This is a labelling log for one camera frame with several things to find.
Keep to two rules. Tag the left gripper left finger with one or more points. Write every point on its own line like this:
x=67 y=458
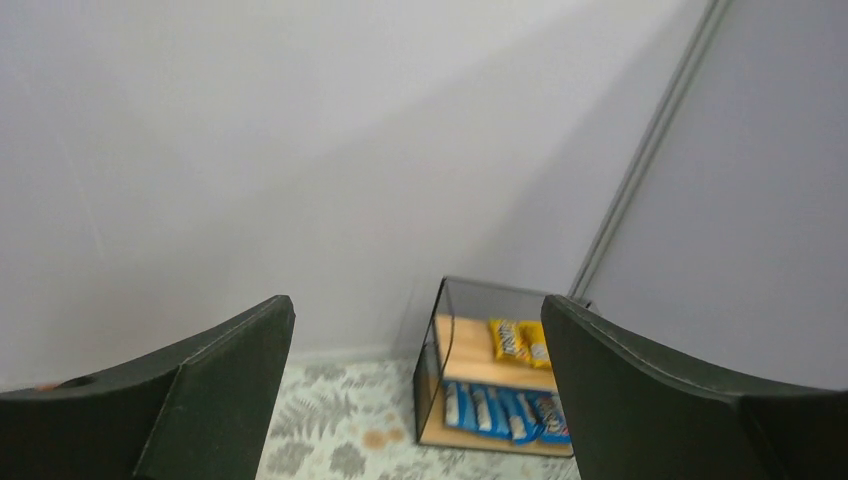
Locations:
x=197 y=409

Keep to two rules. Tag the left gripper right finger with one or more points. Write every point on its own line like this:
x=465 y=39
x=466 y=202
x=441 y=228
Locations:
x=637 y=409

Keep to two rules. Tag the blue m&m candy bag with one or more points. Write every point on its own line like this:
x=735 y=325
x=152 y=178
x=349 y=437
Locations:
x=551 y=418

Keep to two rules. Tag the blue candy bag long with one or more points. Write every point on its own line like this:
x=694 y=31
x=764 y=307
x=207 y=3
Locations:
x=523 y=423

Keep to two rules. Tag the yellow m&m bag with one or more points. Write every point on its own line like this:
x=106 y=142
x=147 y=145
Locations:
x=532 y=333
x=508 y=342

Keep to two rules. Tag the blue candy bag top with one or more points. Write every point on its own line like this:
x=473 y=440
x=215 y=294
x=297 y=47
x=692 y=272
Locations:
x=459 y=411

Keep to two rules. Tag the floral table mat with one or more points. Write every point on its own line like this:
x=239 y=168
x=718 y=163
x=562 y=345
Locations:
x=356 y=421

